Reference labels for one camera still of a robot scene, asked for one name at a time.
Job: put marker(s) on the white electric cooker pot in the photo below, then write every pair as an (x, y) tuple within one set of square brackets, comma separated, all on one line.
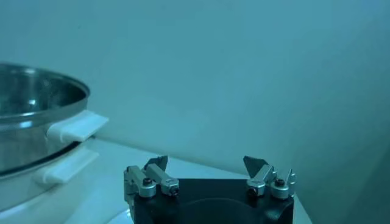
[(18, 191)]

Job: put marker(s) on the stainless steel steamer basket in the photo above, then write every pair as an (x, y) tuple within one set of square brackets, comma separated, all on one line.
[(27, 137)]

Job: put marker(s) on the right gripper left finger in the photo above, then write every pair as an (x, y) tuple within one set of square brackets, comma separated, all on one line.
[(146, 188)]

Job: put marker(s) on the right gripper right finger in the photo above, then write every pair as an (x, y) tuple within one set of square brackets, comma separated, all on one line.
[(262, 179)]

